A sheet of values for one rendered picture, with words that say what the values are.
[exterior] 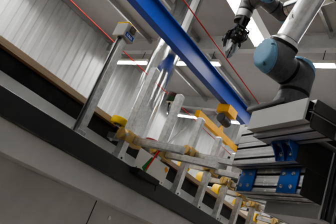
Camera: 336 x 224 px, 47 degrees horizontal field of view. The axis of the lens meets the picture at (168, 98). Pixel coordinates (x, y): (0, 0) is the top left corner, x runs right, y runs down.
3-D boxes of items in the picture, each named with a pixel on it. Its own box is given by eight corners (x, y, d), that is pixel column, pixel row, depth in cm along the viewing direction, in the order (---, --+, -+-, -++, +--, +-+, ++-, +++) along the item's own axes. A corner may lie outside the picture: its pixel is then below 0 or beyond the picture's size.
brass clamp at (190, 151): (199, 163, 218) (202, 154, 220) (188, 154, 209) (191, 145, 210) (190, 161, 222) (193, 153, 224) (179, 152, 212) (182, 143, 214)
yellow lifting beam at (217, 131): (237, 159, 776) (242, 144, 787) (196, 121, 658) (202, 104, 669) (233, 158, 782) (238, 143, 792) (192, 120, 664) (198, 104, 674)
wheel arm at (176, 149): (183, 157, 160) (186, 147, 161) (179, 154, 157) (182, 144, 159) (109, 141, 187) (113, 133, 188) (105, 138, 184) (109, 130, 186)
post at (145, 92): (120, 163, 171) (160, 70, 187) (116, 160, 168) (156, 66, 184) (115, 162, 173) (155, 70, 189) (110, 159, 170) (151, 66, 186)
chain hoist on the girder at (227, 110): (230, 135, 731) (237, 112, 747) (222, 127, 707) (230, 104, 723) (218, 133, 747) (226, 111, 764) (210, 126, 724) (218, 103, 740)
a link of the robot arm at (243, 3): (251, -14, 186) (239, -7, 193) (245, 5, 182) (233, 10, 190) (263, -4, 189) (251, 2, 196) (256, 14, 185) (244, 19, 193)
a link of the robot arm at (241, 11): (233, 12, 190) (247, 20, 192) (231, 19, 188) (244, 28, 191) (242, 5, 183) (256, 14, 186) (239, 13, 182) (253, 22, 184)
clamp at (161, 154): (170, 163, 197) (173, 154, 199) (156, 153, 188) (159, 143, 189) (161, 161, 201) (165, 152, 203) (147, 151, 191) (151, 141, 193)
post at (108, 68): (84, 137, 152) (128, 42, 168) (75, 132, 149) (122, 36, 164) (76, 136, 155) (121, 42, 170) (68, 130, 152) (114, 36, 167)
